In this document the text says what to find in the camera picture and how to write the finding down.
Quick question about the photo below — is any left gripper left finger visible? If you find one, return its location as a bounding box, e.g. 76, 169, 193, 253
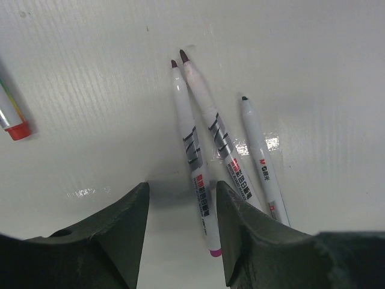
1, 182, 150, 288

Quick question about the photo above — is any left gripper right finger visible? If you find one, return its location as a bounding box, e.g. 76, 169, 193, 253
216, 181, 384, 288

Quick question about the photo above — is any purple-end white marker pen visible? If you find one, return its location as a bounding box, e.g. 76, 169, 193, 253
171, 60, 222, 257

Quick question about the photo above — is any red-end marker pen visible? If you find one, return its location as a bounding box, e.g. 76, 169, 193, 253
0, 57, 30, 141
179, 49, 263, 211

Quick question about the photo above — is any green-end white marker pen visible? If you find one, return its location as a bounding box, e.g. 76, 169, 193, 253
241, 96, 291, 226

